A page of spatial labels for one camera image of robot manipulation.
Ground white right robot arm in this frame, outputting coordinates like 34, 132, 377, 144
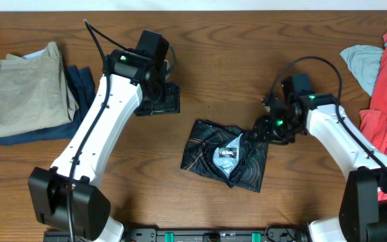
253, 94, 387, 241

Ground folded navy blue garment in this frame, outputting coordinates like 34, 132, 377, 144
0, 65, 95, 146

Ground light blue folded garment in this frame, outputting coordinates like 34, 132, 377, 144
22, 49, 45, 59

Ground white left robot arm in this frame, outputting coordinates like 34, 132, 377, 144
28, 48, 180, 241

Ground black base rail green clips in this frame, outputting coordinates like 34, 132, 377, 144
44, 221, 310, 242

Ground folded beige trousers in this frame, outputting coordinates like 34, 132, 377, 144
0, 42, 79, 138

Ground light grey-blue garment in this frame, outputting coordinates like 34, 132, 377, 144
340, 45, 384, 97

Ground black printed cycling jersey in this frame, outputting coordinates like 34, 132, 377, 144
181, 120, 269, 193

